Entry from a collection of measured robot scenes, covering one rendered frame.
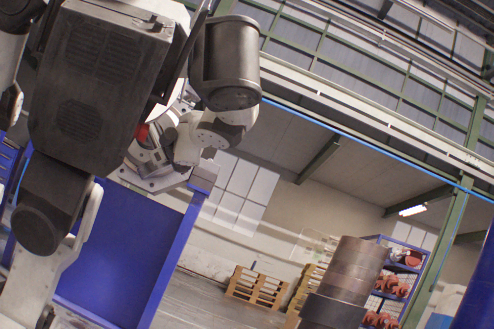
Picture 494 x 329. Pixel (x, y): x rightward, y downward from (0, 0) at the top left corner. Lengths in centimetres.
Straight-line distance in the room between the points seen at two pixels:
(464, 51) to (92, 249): 901
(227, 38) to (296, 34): 929
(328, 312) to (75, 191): 271
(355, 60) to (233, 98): 937
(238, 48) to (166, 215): 226
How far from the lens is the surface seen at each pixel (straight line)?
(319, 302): 370
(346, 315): 368
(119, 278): 330
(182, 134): 159
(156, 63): 93
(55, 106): 101
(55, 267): 126
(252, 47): 110
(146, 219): 328
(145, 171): 190
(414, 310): 956
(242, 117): 126
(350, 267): 371
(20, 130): 307
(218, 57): 108
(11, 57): 115
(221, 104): 109
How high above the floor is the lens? 65
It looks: 12 degrees up
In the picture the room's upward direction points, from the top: 23 degrees clockwise
